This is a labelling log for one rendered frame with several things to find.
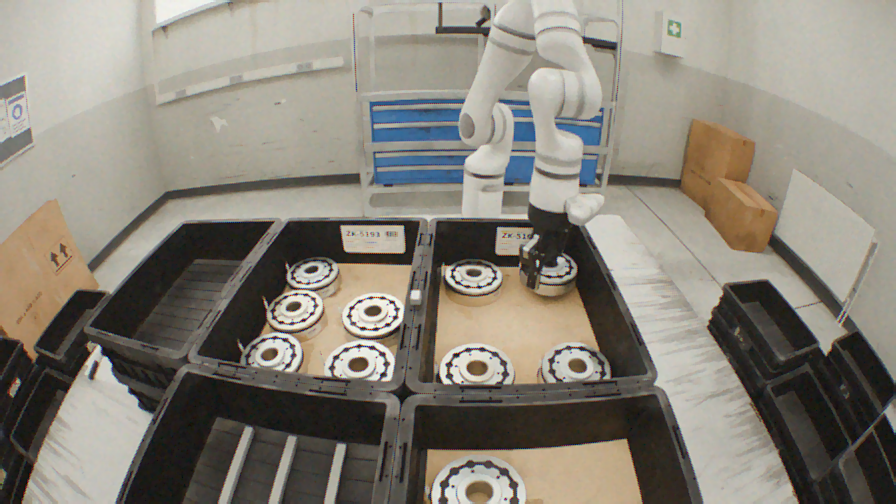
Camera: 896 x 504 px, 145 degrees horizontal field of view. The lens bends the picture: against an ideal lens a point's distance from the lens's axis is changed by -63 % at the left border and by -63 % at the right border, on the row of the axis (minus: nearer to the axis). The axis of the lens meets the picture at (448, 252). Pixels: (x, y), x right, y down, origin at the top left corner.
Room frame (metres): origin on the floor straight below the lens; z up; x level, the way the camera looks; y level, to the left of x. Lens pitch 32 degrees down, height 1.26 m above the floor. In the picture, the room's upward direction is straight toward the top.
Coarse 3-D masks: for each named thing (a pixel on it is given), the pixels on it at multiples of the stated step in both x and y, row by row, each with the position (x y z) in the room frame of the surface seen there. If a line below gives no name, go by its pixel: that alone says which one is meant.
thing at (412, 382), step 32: (512, 224) 0.62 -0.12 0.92; (608, 288) 0.42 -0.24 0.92; (416, 320) 0.35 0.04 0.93; (416, 352) 0.30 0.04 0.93; (640, 352) 0.28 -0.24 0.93; (416, 384) 0.25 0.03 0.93; (448, 384) 0.25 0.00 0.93; (480, 384) 0.25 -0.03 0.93; (512, 384) 0.25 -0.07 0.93; (544, 384) 0.25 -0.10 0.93; (576, 384) 0.24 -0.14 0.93; (608, 384) 0.24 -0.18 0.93; (640, 384) 0.23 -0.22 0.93
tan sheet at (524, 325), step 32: (512, 288) 0.55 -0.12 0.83; (576, 288) 0.54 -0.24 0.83; (448, 320) 0.46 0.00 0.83; (480, 320) 0.46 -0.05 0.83; (512, 320) 0.46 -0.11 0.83; (544, 320) 0.46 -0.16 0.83; (576, 320) 0.45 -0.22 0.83; (448, 352) 0.39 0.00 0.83; (512, 352) 0.39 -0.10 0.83; (544, 352) 0.38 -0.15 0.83
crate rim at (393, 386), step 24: (240, 288) 0.41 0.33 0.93; (408, 288) 0.42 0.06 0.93; (216, 312) 0.35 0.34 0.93; (408, 312) 0.37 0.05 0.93; (408, 336) 0.32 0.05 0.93; (192, 360) 0.25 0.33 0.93; (216, 360) 0.26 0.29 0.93; (312, 384) 0.24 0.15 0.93; (336, 384) 0.24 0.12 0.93; (360, 384) 0.25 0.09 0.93; (384, 384) 0.25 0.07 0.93
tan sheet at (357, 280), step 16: (352, 272) 0.60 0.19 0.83; (368, 272) 0.60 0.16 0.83; (384, 272) 0.60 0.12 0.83; (400, 272) 0.60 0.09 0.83; (288, 288) 0.54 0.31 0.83; (352, 288) 0.54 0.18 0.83; (368, 288) 0.55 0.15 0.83; (384, 288) 0.55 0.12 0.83; (400, 288) 0.55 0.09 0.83; (336, 304) 0.50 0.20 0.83; (336, 320) 0.46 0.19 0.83; (320, 336) 0.42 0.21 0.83; (336, 336) 0.42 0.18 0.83; (304, 352) 0.38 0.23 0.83; (320, 368) 0.35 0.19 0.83
